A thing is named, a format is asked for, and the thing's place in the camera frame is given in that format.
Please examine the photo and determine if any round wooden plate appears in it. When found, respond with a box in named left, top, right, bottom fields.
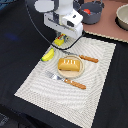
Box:
left=57, top=55, right=84, bottom=78

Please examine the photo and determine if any yellow toy banana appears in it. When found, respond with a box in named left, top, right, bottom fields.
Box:
left=41, top=48, right=54, bottom=61

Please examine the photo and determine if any right grey pot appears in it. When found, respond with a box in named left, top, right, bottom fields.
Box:
left=80, top=0, right=104, bottom=24

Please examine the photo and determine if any yellow butter block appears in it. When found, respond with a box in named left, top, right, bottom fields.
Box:
left=54, top=36, right=64, bottom=46

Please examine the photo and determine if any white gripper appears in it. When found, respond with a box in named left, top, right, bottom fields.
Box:
left=44, top=10, right=83, bottom=39

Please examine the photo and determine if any pink mat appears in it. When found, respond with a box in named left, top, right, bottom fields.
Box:
left=83, top=0, right=128, bottom=43

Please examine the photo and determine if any fork with wooden handle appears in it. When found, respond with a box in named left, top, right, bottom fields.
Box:
left=45, top=71, right=86, bottom=89

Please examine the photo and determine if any cream bowl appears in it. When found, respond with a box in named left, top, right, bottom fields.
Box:
left=116, top=4, right=128, bottom=31

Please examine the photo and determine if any knife with wooden handle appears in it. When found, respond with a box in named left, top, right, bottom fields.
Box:
left=62, top=51, right=99, bottom=63

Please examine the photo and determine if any red toy tomato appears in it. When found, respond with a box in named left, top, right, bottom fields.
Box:
left=83, top=9, right=91, bottom=14

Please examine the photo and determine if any toy bread loaf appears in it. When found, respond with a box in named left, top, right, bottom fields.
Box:
left=58, top=58, right=80, bottom=72

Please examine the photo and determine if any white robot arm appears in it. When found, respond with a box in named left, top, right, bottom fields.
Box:
left=34, top=0, right=83, bottom=39

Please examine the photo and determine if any woven beige placemat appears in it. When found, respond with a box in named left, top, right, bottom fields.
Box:
left=15, top=37, right=116, bottom=128

